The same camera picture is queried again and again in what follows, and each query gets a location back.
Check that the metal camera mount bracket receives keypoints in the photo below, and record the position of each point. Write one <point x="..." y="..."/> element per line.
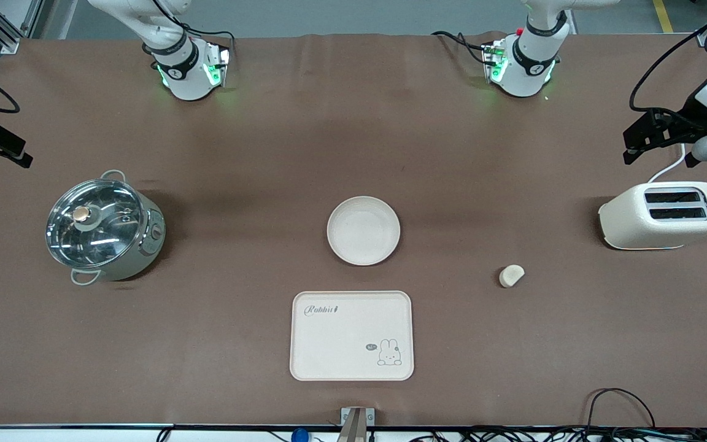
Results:
<point x="355" y="423"/>

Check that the glass pot lid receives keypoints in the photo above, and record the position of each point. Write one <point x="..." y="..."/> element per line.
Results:
<point x="92" y="224"/>

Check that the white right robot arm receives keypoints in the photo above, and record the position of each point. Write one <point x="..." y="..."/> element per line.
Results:
<point x="185" y="73"/>

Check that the pale green cooking pot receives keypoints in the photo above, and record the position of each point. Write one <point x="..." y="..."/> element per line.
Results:
<point x="145" y="248"/>

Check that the brown table mat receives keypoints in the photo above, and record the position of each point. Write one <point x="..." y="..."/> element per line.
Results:
<point x="218" y="344"/>

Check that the cream rabbit print tray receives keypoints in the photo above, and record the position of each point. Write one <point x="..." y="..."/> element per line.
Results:
<point x="351" y="336"/>

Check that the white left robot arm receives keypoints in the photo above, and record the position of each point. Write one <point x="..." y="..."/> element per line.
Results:
<point x="525" y="67"/>

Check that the small pale bun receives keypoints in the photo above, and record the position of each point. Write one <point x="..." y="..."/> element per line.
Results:
<point x="511" y="276"/>

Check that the cream two-slot toaster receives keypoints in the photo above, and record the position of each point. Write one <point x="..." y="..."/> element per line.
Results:
<point x="642" y="221"/>

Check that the round cream plate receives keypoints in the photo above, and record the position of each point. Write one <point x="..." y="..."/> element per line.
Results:
<point x="363" y="231"/>

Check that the blue round knob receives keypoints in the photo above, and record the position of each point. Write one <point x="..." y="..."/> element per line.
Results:
<point x="299" y="436"/>

